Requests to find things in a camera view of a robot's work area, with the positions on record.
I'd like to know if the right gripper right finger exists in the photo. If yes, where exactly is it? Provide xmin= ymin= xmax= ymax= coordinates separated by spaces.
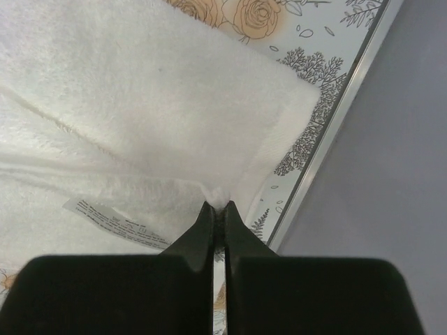
xmin=223 ymin=202 xmax=424 ymax=334

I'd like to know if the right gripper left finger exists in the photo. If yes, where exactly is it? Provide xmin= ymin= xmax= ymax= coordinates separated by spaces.
xmin=1 ymin=204 xmax=214 ymax=334

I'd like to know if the white towel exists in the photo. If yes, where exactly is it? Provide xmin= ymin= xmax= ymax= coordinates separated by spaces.
xmin=1 ymin=1 xmax=320 ymax=267

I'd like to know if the floral patterned table mat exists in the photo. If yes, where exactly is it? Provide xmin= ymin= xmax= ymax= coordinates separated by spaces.
xmin=0 ymin=0 xmax=392 ymax=335

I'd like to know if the metal table edge strip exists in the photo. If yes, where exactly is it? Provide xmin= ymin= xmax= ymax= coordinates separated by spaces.
xmin=266 ymin=0 xmax=404 ymax=252

